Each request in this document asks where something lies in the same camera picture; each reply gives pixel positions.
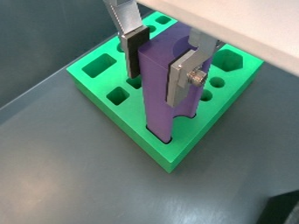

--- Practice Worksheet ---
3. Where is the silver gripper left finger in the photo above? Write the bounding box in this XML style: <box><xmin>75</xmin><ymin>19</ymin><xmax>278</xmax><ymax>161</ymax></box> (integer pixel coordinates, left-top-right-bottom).
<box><xmin>103</xmin><ymin>0</ymin><xmax>149</xmax><ymax>79</ymax></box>

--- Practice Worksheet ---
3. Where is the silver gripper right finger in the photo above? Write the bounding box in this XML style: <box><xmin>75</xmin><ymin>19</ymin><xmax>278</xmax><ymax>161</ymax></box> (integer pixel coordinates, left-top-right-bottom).
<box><xmin>165</xmin><ymin>28</ymin><xmax>224</xmax><ymax>107</ymax></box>

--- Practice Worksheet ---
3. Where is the purple arch block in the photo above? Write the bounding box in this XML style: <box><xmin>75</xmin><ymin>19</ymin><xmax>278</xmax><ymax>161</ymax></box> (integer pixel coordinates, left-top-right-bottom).
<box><xmin>137</xmin><ymin>22</ymin><xmax>203</xmax><ymax>144</ymax></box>

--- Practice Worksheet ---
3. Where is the black arch holder block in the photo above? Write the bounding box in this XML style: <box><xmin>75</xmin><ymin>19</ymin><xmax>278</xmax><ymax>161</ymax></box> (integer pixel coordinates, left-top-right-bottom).
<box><xmin>256</xmin><ymin>190</ymin><xmax>299</xmax><ymax>224</ymax></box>

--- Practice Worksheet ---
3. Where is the green shape sorter board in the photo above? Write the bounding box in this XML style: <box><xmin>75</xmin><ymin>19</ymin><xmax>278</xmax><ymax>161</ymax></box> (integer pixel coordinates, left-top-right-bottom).
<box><xmin>65</xmin><ymin>10</ymin><xmax>266</xmax><ymax>174</ymax></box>

